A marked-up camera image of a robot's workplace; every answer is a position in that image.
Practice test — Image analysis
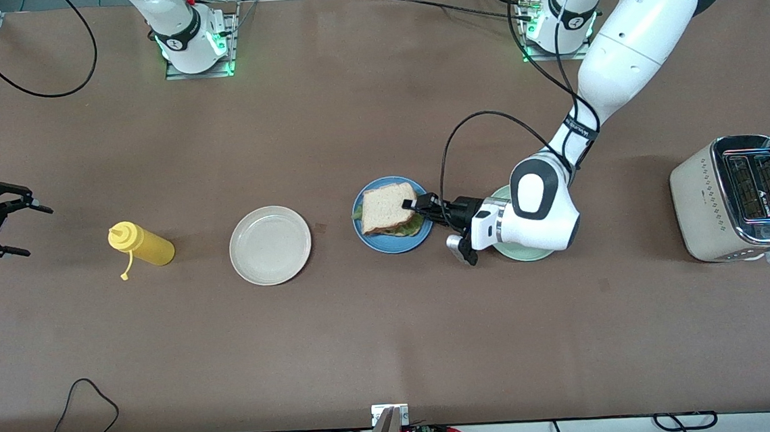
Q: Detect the green lettuce leaf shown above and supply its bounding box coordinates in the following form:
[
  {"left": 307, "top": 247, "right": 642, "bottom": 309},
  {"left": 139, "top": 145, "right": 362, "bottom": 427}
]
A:
[{"left": 350, "top": 199, "right": 428, "bottom": 241}]

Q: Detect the toasted bread slice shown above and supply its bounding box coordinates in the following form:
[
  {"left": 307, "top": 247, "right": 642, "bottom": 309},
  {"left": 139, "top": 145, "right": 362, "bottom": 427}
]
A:
[{"left": 358, "top": 181, "right": 422, "bottom": 235}]

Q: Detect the yellow squeeze bottle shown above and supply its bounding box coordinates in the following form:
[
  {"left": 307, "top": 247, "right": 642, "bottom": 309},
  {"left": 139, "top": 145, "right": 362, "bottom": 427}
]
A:
[{"left": 107, "top": 218, "right": 178, "bottom": 282}]

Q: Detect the light green round plate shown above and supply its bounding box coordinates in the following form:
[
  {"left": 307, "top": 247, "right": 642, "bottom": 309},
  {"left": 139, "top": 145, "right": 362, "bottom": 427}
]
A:
[{"left": 488, "top": 182, "right": 558, "bottom": 264}]

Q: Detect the blue round plate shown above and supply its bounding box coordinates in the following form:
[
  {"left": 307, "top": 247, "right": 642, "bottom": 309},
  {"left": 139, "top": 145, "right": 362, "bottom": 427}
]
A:
[{"left": 350, "top": 174, "right": 437, "bottom": 258}]

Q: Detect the beige round plate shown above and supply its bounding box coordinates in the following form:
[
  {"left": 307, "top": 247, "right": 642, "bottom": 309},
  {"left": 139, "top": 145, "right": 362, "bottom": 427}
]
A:
[{"left": 226, "top": 203, "right": 316, "bottom": 289}]

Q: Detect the cream and chrome toaster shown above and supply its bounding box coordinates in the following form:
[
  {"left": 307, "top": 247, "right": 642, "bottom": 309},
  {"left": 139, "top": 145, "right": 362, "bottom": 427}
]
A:
[{"left": 667, "top": 133, "right": 770, "bottom": 272}]

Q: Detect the long black right arm cable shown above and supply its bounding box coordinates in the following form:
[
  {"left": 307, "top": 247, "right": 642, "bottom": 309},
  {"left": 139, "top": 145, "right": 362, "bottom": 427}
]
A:
[{"left": 0, "top": 0, "right": 101, "bottom": 103}]

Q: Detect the long black arm cable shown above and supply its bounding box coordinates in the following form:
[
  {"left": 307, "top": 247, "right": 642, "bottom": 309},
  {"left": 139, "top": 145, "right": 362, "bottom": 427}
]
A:
[
  {"left": 0, "top": 0, "right": 101, "bottom": 103},
  {"left": 427, "top": 0, "right": 608, "bottom": 229}
]

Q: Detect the long black left arm cable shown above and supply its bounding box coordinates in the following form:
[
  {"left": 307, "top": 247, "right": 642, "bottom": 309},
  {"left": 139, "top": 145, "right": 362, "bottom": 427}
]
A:
[{"left": 427, "top": 0, "right": 608, "bottom": 229}]

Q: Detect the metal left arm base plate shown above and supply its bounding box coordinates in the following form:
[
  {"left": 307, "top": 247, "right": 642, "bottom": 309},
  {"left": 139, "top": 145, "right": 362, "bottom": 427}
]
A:
[{"left": 518, "top": 0, "right": 594, "bottom": 65}]

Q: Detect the small white bracket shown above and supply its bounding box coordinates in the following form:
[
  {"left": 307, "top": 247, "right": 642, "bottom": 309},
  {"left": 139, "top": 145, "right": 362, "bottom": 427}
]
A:
[{"left": 370, "top": 402, "right": 410, "bottom": 428}]

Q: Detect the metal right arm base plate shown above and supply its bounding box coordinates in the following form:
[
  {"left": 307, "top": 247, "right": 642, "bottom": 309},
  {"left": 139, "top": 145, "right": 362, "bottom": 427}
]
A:
[{"left": 160, "top": 3, "right": 245, "bottom": 82}]

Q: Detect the black coiled cable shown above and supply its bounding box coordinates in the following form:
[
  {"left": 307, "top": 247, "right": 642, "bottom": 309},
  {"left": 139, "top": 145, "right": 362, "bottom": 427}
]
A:
[{"left": 653, "top": 410, "right": 719, "bottom": 432}]

